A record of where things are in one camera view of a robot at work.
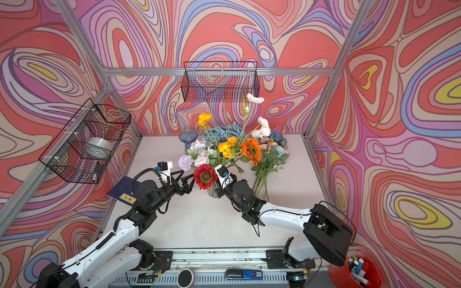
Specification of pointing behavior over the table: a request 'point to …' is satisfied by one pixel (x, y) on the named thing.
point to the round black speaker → (185, 278)
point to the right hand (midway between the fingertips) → (215, 176)
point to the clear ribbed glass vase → (211, 191)
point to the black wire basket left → (84, 149)
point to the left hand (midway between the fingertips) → (191, 173)
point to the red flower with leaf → (204, 176)
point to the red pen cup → (358, 272)
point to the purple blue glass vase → (188, 135)
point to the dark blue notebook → (123, 192)
